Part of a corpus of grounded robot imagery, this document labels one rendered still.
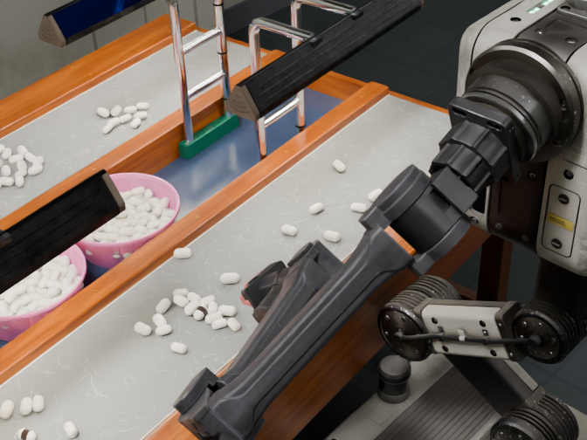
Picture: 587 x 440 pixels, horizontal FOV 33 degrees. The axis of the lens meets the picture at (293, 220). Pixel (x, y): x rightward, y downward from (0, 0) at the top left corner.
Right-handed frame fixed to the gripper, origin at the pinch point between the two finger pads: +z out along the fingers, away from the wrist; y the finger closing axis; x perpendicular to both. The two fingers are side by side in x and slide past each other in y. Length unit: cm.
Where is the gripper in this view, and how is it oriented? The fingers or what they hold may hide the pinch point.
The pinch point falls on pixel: (245, 299)
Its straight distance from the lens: 178.8
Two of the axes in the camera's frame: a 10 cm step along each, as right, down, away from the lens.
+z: -5.7, 2.4, 7.8
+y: -6.2, 4.9, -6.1
